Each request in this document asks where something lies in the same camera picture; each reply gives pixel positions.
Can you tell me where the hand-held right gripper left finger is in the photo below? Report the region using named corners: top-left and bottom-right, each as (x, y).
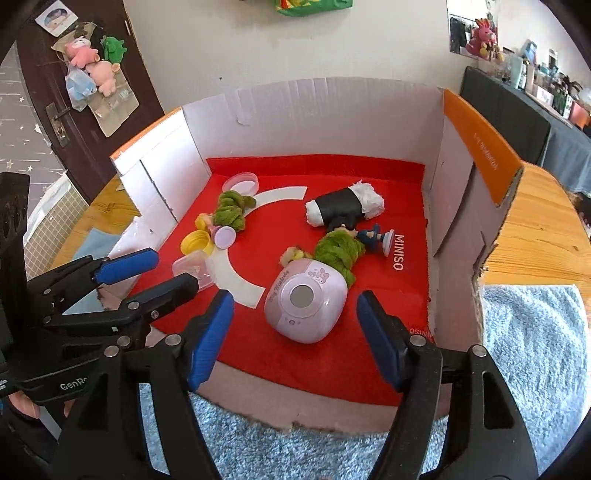
top-left (48, 289), bottom-right (235, 480)

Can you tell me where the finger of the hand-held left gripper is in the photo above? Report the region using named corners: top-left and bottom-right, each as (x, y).
top-left (44, 272), bottom-right (200, 344)
top-left (25, 248), bottom-right (160, 324)

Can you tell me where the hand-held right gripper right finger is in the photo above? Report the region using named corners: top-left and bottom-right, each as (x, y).
top-left (356, 290), bottom-right (539, 480)

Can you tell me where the clear plastic container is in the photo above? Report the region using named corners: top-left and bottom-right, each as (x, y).
top-left (172, 254), bottom-right (217, 291)

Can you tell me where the yellow lid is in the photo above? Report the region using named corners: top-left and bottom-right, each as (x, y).
top-left (181, 229), bottom-right (217, 257)

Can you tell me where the orange cardboard box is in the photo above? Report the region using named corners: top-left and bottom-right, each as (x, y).
top-left (110, 76), bottom-right (527, 435)

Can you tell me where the small pink and yellow doll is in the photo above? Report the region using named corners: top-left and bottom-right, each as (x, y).
top-left (196, 212), bottom-right (237, 250)

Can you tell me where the pink round toy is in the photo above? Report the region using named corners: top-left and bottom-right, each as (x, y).
top-left (264, 258), bottom-right (348, 344)

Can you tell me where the green knitted ball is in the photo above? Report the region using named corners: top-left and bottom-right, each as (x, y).
top-left (314, 229), bottom-right (366, 284)
top-left (213, 190), bottom-right (257, 232)

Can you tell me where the black-haired blue figurine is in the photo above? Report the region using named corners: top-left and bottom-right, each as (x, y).
top-left (333, 223), bottom-right (395, 257)

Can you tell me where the small yellow figurine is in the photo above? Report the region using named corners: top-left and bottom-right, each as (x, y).
top-left (278, 246), bottom-right (315, 267)

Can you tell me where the clear round dish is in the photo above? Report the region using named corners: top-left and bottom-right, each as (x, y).
top-left (222, 172), bottom-right (259, 197)

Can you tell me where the black roll with white tissue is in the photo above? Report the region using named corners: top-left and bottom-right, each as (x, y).
top-left (305, 181), bottom-right (385, 228)

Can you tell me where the person's left forearm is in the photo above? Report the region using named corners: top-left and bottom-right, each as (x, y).
top-left (0, 406), bottom-right (63, 467)

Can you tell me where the person's left hand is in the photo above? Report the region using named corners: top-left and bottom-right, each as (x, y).
top-left (7, 392), bottom-right (42, 420)

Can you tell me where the white grid panel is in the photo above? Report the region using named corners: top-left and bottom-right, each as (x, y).
top-left (23, 173), bottom-right (88, 280)

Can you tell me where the dark wooden door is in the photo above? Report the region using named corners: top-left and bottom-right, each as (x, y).
top-left (16, 0), bottom-right (164, 197)

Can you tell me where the blue fluffy towel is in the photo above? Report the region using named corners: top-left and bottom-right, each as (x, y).
top-left (83, 228), bottom-right (591, 480)

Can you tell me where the blue plastic bag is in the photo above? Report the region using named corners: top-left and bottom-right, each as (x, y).
top-left (65, 71), bottom-right (98, 113)

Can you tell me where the pink plush toy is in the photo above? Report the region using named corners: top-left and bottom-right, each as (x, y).
top-left (85, 60), bottom-right (122, 97)
top-left (65, 38), bottom-right (100, 69)

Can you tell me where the green plush toy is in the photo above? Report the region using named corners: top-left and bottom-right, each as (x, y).
top-left (100, 36), bottom-right (127, 63)

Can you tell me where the white round-print sticker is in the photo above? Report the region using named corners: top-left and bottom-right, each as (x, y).
top-left (36, 0), bottom-right (77, 34)

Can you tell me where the dark cloth covered side table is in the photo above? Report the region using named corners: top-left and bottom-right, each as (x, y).
top-left (459, 66), bottom-right (591, 195)

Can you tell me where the clutter of bottles and boxes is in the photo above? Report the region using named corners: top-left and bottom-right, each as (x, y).
top-left (499, 39), bottom-right (591, 139)

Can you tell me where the green shopping bag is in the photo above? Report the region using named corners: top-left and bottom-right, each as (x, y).
top-left (270, 0), bottom-right (354, 17)

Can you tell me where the red plush toy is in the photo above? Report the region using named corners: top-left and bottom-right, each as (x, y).
top-left (465, 17), bottom-right (499, 58)

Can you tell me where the metal door handle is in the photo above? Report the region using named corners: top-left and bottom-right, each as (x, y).
top-left (45, 102), bottom-right (71, 147)

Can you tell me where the wall mirror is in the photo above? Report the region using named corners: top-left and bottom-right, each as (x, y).
top-left (447, 11), bottom-right (502, 57)

